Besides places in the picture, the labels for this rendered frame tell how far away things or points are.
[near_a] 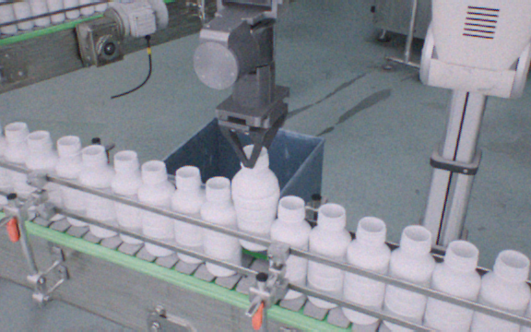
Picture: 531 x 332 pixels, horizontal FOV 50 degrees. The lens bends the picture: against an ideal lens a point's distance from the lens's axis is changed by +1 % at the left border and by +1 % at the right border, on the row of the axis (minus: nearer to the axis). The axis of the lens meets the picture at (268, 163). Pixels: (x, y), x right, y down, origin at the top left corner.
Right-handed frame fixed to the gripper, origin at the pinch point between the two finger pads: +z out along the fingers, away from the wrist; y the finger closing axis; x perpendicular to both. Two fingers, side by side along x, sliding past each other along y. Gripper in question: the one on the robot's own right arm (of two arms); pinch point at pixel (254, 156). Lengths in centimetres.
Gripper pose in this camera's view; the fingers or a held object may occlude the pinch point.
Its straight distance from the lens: 80.1
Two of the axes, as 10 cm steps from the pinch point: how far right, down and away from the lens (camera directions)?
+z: 0.0, 8.5, 5.3
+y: -4.2, 4.8, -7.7
